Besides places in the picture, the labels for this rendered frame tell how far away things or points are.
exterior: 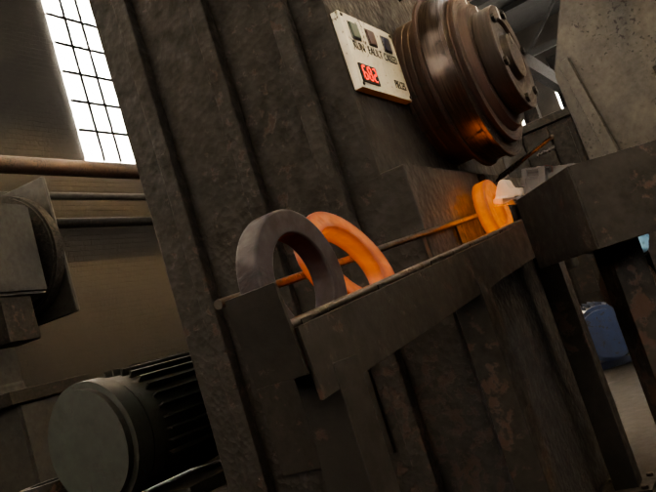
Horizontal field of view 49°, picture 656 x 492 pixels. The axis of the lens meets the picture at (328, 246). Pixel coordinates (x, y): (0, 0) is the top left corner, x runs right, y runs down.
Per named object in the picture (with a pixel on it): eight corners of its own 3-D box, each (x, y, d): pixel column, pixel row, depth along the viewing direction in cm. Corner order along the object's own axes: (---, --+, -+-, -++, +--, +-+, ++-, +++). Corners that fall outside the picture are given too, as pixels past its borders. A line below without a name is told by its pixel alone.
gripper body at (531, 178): (526, 170, 170) (580, 163, 164) (529, 206, 170) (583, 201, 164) (517, 169, 164) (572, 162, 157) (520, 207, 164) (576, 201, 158)
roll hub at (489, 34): (498, 108, 172) (460, 1, 175) (529, 120, 196) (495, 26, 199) (519, 98, 169) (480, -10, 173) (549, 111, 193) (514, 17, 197)
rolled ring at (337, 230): (414, 324, 105) (398, 337, 107) (384, 238, 119) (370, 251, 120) (317, 281, 95) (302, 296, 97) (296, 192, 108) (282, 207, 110)
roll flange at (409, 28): (420, 176, 172) (360, -3, 178) (483, 181, 213) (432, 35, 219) (458, 159, 168) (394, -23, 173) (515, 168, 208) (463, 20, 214)
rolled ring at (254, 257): (314, 198, 97) (296, 207, 99) (233, 221, 81) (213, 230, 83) (365, 326, 97) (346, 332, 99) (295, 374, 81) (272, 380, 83)
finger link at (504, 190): (484, 182, 171) (522, 177, 167) (486, 207, 172) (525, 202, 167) (479, 182, 169) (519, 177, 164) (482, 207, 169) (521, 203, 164)
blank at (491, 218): (464, 186, 165) (476, 181, 164) (483, 183, 179) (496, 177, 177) (491, 249, 164) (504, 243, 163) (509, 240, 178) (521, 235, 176)
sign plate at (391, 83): (354, 90, 154) (329, 14, 156) (405, 104, 176) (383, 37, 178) (363, 86, 153) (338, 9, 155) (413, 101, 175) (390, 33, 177)
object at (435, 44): (458, 159, 168) (394, -23, 173) (515, 168, 208) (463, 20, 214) (483, 148, 164) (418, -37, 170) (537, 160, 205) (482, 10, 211)
